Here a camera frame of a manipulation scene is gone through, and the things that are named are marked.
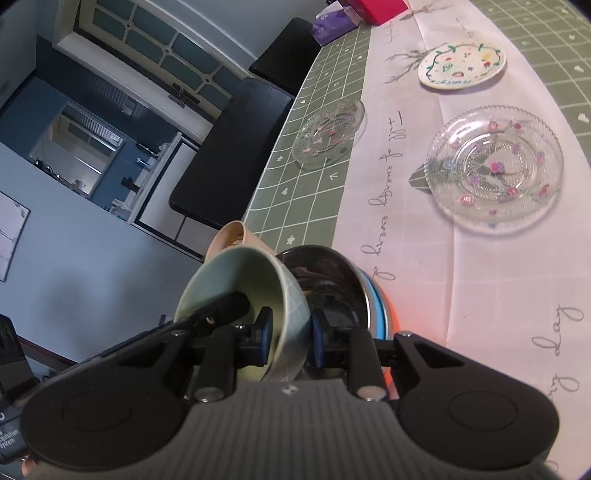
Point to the orange steel bowl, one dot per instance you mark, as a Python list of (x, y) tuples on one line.
[(390, 318)]

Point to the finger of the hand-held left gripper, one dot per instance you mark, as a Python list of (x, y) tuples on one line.
[(221, 311)]

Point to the white cabinet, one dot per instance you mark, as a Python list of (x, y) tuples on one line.
[(161, 184)]

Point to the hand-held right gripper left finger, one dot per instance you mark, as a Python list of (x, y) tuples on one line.
[(265, 332)]

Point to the painted white plate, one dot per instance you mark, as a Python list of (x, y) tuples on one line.
[(461, 64)]

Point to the white glass-panel door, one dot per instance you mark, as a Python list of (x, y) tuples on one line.
[(152, 50)]

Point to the wide black chair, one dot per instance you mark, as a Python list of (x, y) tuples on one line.
[(235, 152)]

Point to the blue steel bowl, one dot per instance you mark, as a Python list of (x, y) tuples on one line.
[(332, 267)]

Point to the green ceramic bowl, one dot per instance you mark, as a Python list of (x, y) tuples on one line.
[(231, 272)]

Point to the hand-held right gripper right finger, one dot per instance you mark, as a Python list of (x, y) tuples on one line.
[(318, 341)]

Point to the pink box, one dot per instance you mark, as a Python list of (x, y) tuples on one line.
[(381, 9)]

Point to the green checked tablecloth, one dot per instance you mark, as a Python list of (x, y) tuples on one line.
[(314, 184)]

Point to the beige cup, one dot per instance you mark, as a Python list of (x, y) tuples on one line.
[(226, 237)]

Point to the white printed table runner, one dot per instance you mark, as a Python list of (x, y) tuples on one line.
[(415, 277)]

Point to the small glass plate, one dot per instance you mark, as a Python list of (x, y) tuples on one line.
[(330, 134)]

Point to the white wall sheet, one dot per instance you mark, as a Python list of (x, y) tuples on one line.
[(9, 235)]

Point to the large glass plate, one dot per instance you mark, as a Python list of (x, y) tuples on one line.
[(496, 170)]

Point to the purple tissue pack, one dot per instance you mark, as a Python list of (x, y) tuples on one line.
[(332, 21)]

